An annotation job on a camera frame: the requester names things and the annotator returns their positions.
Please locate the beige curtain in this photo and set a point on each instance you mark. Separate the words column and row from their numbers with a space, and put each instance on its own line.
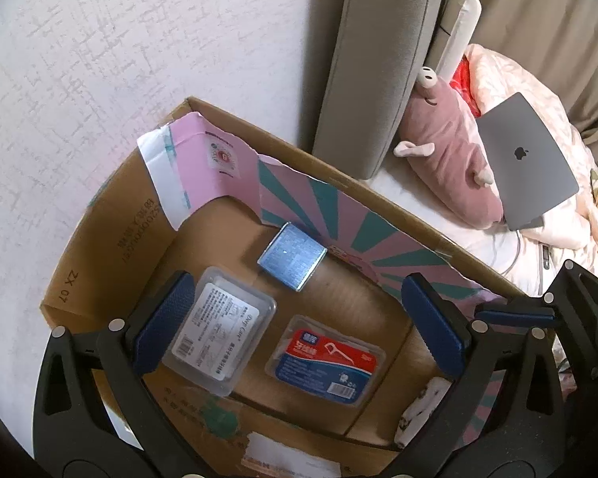
column 553, row 10

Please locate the small shiny blue box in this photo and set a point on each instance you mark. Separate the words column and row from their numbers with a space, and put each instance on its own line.
column 291, row 254

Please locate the white bed sheet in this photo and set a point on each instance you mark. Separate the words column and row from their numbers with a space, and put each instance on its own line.
column 428, row 224

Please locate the white pipe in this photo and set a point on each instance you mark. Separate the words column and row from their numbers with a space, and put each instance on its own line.
column 459, row 25

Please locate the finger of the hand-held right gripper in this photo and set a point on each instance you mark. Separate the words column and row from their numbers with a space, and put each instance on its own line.
column 516, row 317

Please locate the clear plastic box white label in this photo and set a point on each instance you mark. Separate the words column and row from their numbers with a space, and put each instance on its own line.
column 219, row 328

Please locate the pink plush toy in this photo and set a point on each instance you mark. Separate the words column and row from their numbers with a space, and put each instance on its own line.
column 443, row 149

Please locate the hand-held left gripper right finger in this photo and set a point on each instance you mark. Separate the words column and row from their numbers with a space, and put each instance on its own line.
column 436, row 323

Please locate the white patterned packet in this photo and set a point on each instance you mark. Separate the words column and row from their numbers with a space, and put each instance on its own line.
column 423, row 408

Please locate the floss pick box red label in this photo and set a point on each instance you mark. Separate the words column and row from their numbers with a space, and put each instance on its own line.
column 324, row 363

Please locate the brown cardboard box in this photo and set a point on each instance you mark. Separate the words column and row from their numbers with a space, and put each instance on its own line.
column 329, row 298

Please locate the red cloth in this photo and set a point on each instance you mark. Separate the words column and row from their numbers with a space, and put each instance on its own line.
column 462, row 79

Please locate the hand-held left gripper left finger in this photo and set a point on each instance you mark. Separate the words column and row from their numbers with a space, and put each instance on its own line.
column 164, row 318

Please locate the grey headboard cushion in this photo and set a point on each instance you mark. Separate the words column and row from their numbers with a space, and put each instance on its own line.
column 373, row 59

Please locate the grey laptop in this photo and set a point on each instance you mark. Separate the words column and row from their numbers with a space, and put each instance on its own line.
column 523, row 159

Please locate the pink quilt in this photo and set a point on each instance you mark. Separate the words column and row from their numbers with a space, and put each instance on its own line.
column 553, row 94

